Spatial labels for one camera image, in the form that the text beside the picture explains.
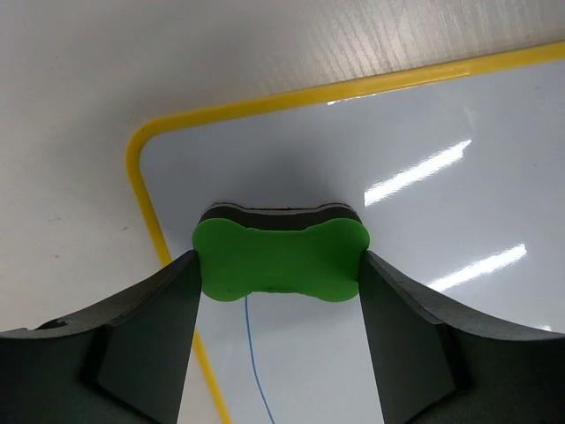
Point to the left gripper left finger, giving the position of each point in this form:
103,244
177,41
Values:
122,360

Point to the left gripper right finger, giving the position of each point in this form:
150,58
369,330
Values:
436,360

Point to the green whiteboard eraser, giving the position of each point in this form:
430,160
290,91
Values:
312,252

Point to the yellow-framed small whiteboard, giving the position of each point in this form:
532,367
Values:
456,170

